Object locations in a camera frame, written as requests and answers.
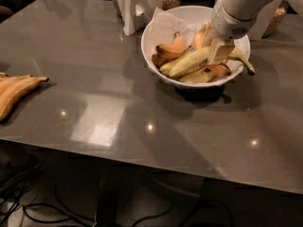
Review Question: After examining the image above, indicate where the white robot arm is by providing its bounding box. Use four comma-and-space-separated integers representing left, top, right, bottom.
205, 0, 303, 64

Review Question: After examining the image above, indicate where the long yellow banana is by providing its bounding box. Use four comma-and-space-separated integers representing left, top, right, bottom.
169, 46, 255, 79

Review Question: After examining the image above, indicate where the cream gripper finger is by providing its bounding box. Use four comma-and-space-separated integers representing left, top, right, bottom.
207, 38, 235, 65
202, 21, 219, 47

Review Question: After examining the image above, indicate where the small orange banana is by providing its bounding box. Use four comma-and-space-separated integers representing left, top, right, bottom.
151, 53, 180, 68
155, 31, 187, 54

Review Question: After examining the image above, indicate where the small orange banana top left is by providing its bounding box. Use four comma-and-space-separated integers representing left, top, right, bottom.
155, 31, 187, 54

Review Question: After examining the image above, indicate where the orange banana on table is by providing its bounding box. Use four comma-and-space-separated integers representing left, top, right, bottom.
0, 76, 48, 121
0, 75, 30, 95

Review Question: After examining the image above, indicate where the small orange banana lower left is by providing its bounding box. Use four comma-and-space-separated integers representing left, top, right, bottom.
151, 53, 180, 68

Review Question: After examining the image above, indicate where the yellow-green banana in bowl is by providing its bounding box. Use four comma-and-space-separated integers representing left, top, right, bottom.
159, 51, 190, 76

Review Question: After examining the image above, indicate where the orange banana right in bowl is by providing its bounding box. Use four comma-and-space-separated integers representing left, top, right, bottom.
206, 63, 231, 77

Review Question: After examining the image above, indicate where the pale yellow banana bottom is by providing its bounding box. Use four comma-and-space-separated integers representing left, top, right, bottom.
180, 69, 215, 84

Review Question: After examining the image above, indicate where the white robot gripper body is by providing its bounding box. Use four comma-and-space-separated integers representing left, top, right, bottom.
211, 0, 257, 40

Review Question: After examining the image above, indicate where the dark table leg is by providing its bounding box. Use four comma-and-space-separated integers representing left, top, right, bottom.
96, 167, 118, 227

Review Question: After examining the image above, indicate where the orange banana with green stem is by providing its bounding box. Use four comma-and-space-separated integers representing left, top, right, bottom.
192, 25, 206, 50

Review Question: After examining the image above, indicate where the black cable on floor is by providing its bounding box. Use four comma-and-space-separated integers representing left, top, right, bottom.
0, 161, 236, 227

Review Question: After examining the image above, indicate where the white ceramic bowl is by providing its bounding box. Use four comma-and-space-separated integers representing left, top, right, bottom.
141, 6, 245, 89

